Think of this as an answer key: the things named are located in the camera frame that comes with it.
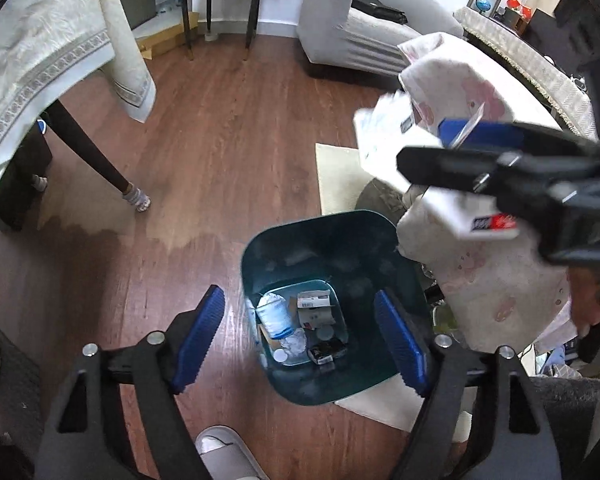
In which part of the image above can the red white box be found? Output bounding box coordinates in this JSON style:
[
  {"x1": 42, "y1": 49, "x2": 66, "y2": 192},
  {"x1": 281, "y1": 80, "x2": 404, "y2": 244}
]
[{"x1": 397, "y1": 185, "x2": 521, "y2": 241}]

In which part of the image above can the dark low cabinet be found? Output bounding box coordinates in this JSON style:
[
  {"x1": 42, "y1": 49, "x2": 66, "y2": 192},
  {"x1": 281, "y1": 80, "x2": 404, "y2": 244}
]
[{"x1": 0, "y1": 120, "x2": 53, "y2": 233}]

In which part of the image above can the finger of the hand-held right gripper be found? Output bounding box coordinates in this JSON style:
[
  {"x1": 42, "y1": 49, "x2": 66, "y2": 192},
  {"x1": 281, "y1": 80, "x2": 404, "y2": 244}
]
[
  {"x1": 396, "y1": 146, "x2": 600, "y2": 196},
  {"x1": 437, "y1": 117, "x2": 600, "y2": 154}
]

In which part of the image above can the clear plastic bottle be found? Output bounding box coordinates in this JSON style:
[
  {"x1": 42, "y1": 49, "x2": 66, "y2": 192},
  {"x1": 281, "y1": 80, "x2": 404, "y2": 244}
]
[{"x1": 255, "y1": 292, "x2": 297, "y2": 341}]

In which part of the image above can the grey armchair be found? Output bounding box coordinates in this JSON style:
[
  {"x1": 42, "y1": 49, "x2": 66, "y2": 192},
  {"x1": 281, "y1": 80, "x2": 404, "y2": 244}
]
[{"x1": 297, "y1": 0, "x2": 463, "y2": 78}]

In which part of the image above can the grey table leg sock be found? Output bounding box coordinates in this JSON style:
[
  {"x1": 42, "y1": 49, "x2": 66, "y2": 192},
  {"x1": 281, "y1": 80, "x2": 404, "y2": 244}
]
[{"x1": 122, "y1": 185, "x2": 152, "y2": 213}]

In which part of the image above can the dark floor mat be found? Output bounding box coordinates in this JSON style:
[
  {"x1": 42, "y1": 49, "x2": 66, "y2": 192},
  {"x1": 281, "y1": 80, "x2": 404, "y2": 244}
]
[{"x1": 0, "y1": 305, "x2": 48, "y2": 466}]

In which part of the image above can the dark wooden table leg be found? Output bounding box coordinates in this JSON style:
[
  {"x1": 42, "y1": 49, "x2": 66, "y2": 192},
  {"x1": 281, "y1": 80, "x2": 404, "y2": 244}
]
[{"x1": 47, "y1": 100, "x2": 131, "y2": 196}]

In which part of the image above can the teal trash bin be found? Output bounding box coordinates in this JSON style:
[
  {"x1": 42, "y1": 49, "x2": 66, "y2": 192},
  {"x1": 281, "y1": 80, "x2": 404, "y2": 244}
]
[{"x1": 240, "y1": 210, "x2": 433, "y2": 407}]

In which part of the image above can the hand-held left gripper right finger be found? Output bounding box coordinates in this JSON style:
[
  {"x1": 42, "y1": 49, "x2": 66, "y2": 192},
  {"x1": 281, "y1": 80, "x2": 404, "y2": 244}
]
[{"x1": 374, "y1": 287, "x2": 588, "y2": 480}]

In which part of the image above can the grey slipper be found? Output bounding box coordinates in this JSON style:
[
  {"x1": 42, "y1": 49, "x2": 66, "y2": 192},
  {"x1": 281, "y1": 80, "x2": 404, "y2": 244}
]
[{"x1": 195, "y1": 425, "x2": 268, "y2": 480}]

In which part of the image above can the white paper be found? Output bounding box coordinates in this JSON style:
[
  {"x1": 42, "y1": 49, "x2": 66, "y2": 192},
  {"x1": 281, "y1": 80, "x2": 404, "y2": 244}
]
[{"x1": 279, "y1": 334, "x2": 308, "y2": 358}]

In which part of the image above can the cream floor mat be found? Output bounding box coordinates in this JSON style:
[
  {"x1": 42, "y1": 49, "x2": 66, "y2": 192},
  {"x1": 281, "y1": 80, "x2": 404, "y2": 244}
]
[{"x1": 315, "y1": 142, "x2": 473, "y2": 443}]

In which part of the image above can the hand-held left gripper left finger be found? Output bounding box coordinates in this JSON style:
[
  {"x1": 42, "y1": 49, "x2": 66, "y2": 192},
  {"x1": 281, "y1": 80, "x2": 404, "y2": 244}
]
[{"x1": 32, "y1": 284, "x2": 226, "y2": 480}]

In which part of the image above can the grey fuzzy rug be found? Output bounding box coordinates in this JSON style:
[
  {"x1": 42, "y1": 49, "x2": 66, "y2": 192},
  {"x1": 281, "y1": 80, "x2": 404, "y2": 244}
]
[{"x1": 355, "y1": 179, "x2": 408, "y2": 223}]

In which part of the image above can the flat cardboard box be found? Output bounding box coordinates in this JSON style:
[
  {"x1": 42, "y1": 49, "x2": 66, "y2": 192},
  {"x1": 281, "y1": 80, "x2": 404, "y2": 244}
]
[{"x1": 132, "y1": 10, "x2": 201, "y2": 60}]

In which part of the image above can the person's right hand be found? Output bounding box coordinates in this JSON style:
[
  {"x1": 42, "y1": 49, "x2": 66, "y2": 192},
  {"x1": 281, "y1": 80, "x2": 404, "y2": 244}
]
[{"x1": 569, "y1": 267, "x2": 600, "y2": 341}]

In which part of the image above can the black packet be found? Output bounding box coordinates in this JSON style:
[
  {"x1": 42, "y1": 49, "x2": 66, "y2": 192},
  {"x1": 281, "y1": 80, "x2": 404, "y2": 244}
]
[{"x1": 307, "y1": 339, "x2": 346, "y2": 365}]

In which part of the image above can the white card packaging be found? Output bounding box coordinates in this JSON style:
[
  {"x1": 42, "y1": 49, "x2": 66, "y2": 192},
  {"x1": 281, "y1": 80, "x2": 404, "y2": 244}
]
[{"x1": 296, "y1": 290, "x2": 337, "y2": 331}]

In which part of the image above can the table with white tablecloth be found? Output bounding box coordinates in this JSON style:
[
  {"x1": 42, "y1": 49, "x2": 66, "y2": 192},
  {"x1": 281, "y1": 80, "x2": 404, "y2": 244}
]
[{"x1": 0, "y1": 0, "x2": 157, "y2": 196}]

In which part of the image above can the pink print tablecloth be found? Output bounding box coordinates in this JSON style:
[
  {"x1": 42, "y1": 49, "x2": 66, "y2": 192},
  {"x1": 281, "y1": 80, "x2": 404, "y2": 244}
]
[{"x1": 396, "y1": 32, "x2": 600, "y2": 356}]

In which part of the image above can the lace-covered cabinet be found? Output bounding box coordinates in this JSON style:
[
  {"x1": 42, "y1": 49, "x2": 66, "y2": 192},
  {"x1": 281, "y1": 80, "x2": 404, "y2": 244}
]
[{"x1": 452, "y1": 7, "x2": 598, "y2": 141}]

